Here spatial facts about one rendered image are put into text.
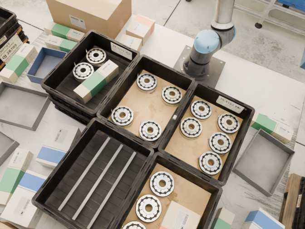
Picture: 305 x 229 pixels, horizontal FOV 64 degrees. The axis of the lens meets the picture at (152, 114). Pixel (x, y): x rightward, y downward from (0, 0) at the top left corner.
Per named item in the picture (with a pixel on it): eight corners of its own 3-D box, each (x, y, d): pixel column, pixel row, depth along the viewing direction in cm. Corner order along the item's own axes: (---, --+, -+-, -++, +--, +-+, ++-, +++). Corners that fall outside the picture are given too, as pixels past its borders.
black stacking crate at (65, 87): (94, 45, 136) (91, 29, 126) (140, 67, 131) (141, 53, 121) (47, 97, 120) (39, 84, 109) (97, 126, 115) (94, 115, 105)
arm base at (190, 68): (188, 53, 146) (192, 41, 138) (211, 63, 145) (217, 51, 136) (179, 71, 139) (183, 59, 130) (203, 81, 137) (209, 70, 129)
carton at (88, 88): (85, 104, 117) (82, 97, 112) (76, 97, 119) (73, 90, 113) (119, 73, 126) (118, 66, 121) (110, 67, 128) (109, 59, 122)
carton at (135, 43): (123, 42, 153) (122, 33, 146) (141, 47, 152) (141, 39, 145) (113, 62, 145) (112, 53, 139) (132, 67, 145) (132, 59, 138)
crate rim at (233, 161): (195, 82, 118) (196, 79, 116) (254, 111, 113) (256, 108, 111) (155, 151, 101) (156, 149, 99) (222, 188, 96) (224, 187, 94)
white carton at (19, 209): (34, 174, 114) (27, 169, 106) (58, 182, 113) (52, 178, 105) (9, 218, 105) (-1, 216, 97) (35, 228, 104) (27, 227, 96)
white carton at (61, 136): (66, 172, 115) (61, 167, 107) (41, 165, 116) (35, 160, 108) (82, 134, 124) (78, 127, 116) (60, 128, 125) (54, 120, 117)
